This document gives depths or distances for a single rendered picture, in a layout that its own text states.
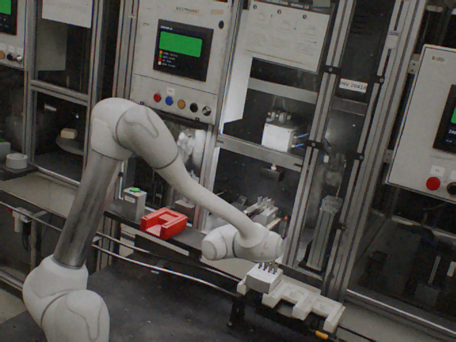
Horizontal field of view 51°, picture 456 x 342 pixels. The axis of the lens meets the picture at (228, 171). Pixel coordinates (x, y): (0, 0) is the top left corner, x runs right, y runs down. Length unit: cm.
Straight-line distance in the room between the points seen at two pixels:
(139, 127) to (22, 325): 86
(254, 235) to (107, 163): 54
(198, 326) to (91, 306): 55
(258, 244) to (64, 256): 63
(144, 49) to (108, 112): 63
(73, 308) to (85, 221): 27
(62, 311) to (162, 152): 53
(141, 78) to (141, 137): 75
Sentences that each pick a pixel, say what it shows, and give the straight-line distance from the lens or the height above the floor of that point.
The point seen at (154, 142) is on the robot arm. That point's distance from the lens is 137.
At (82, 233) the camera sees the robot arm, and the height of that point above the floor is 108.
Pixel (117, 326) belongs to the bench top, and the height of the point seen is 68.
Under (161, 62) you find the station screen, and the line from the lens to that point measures 199.
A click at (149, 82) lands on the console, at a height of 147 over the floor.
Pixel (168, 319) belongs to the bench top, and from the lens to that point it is 191.
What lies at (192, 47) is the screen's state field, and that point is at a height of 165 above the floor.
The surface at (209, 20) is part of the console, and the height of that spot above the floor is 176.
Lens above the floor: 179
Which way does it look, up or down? 18 degrees down
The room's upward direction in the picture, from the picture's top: 10 degrees clockwise
